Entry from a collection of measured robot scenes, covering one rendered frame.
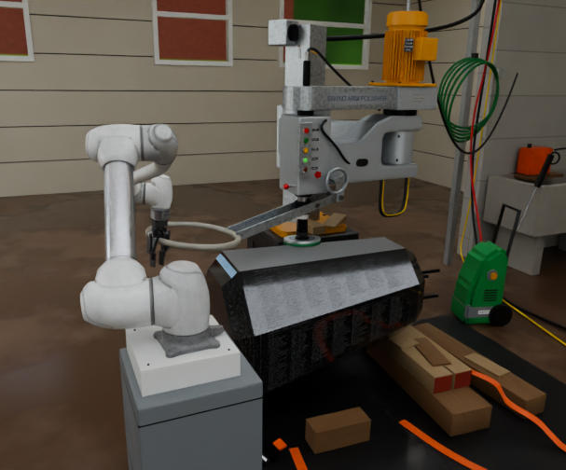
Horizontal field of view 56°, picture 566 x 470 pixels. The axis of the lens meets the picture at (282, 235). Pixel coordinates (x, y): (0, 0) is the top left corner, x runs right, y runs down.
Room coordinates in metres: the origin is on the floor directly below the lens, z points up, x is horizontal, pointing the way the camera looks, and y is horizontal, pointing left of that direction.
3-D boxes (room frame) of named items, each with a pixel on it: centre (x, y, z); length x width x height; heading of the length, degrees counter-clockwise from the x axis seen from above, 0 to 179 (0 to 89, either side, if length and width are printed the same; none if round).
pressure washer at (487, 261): (3.69, -1.50, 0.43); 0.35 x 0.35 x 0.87; 8
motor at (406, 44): (3.24, -0.70, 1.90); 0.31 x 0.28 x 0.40; 29
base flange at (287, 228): (3.58, -0.13, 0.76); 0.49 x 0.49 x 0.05; 23
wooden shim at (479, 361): (2.77, -1.21, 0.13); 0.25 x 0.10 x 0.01; 32
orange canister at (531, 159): (5.20, -2.50, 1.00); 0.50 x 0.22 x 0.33; 114
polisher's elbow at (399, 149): (3.25, -0.69, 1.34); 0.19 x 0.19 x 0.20
